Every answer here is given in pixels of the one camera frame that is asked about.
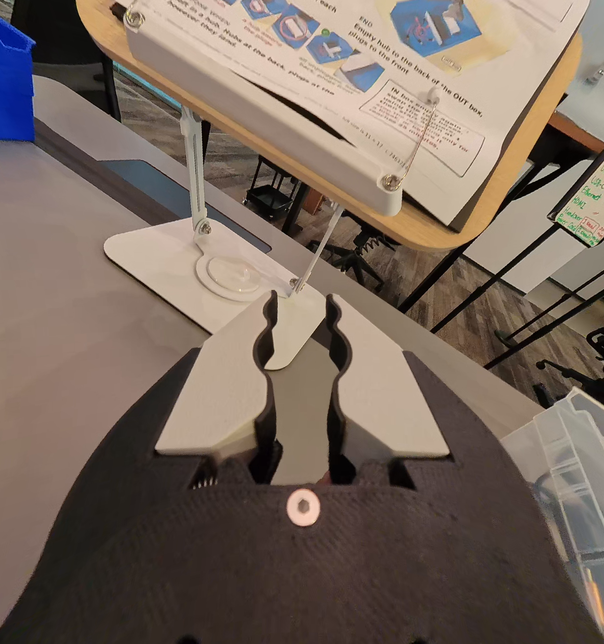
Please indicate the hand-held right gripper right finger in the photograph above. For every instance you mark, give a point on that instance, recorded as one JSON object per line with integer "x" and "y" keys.
{"x": 387, "y": 402}

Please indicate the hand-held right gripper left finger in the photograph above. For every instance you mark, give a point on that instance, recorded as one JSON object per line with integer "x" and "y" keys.
{"x": 216, "y": 402}

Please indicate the clear plastic bin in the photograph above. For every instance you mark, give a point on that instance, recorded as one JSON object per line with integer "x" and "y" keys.
{"x": 574, "y": 478}

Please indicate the blue plastic bin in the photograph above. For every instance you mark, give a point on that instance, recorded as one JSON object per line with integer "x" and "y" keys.
{"x": 5, "y": 75}

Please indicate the black swivel chair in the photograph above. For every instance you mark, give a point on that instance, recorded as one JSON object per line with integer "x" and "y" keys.
{"x": 362, "y": 251}

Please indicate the small whiteboard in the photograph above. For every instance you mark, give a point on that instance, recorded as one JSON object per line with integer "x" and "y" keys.
{"x": 594, "y": 201}

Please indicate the black office chair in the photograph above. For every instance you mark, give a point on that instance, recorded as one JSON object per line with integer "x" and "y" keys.
{"x": 70, "y": 40}

